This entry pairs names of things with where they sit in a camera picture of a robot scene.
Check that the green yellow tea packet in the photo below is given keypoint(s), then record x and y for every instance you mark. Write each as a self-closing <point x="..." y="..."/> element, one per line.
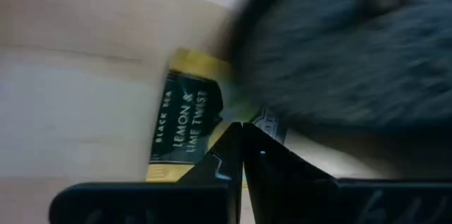
<point x="183" y="118"/>

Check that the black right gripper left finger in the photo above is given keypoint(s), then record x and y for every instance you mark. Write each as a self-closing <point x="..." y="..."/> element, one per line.
<point x="226" y="167"/>

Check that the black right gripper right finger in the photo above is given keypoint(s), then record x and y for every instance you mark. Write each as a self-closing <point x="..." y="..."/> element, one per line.
<point x="272" y="164"/>

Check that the green plant in black pot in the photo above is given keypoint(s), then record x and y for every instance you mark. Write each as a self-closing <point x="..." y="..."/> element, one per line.
<point x="335" y="58"/>

